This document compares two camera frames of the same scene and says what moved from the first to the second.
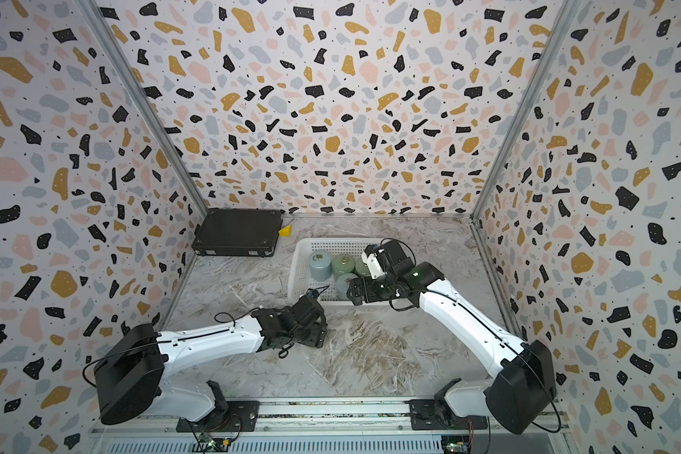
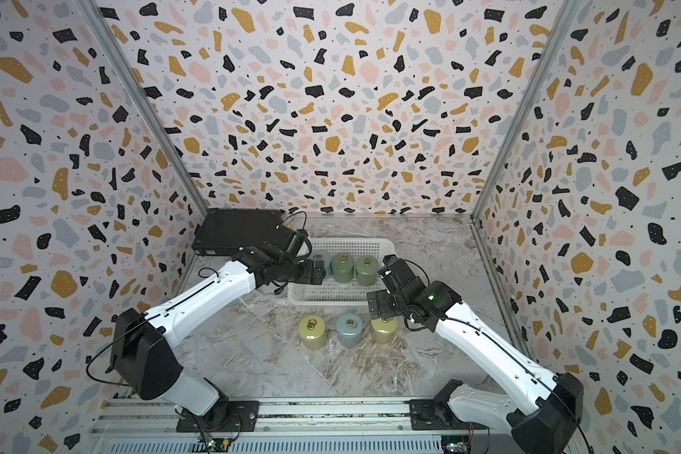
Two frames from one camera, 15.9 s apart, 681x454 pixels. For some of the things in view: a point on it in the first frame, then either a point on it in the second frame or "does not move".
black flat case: x=237 y=232 does not move
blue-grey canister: x=341 y=285 → x=349 y=328
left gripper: x=320 y=332 → x=309 y=276
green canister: x=361 y=269 does not move
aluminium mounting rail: x=319 y=426 does not move
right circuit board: x=456 y=444 does not move
